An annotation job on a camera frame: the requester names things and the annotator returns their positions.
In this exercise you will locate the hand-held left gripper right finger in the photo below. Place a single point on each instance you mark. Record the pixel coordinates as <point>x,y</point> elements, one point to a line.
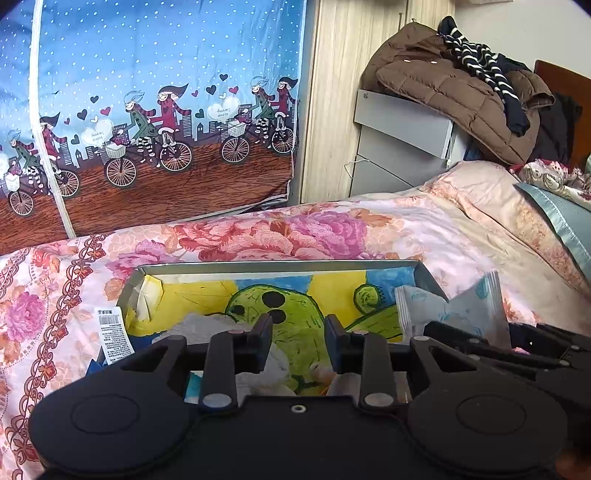
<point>333,346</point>

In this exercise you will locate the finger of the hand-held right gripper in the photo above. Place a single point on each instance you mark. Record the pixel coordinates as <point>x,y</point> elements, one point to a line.
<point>457,339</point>
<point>554,344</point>

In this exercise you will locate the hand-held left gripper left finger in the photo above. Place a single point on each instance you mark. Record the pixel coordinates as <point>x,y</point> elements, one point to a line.
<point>263,346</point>

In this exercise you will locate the white cloth blue print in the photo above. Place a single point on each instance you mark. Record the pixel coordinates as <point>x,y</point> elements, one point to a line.
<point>268,383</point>

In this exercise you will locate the white plastic packet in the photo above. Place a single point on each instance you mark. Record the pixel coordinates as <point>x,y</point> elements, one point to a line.
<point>429,309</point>

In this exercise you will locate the grey box with painted lining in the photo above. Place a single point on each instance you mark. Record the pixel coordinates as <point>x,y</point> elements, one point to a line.
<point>295,300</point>

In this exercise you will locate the pink floral quilt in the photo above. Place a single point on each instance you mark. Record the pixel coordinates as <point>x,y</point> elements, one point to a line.
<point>277,230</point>

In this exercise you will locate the blue-grey pillow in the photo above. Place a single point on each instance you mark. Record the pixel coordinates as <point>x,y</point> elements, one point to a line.
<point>563,217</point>

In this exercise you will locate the peach floral blanket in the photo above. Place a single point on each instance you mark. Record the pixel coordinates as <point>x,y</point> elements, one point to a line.
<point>498,217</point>

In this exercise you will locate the white printed label tag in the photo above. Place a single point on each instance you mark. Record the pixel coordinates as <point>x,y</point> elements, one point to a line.
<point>113,334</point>

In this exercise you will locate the floral satin cloth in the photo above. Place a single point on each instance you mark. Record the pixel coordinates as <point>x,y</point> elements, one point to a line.
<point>549,175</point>

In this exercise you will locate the grey cabinet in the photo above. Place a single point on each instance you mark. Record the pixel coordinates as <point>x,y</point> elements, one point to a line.
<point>397,138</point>

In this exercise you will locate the dark clothing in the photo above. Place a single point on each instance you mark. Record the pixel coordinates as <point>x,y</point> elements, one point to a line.
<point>561,134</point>

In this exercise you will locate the brown puffer jacket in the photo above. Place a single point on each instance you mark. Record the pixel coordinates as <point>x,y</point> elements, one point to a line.
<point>438,83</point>

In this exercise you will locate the wooden headboard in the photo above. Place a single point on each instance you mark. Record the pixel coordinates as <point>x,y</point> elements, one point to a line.
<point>563,78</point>

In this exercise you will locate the light wooden wardrobe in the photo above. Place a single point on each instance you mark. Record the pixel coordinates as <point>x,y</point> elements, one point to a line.
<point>341,69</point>

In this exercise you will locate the striped dark garment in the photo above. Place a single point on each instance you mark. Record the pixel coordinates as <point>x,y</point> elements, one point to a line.
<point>480,57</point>

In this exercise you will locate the blue printed wardrobe cover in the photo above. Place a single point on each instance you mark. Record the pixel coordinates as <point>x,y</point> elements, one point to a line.
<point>138,55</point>

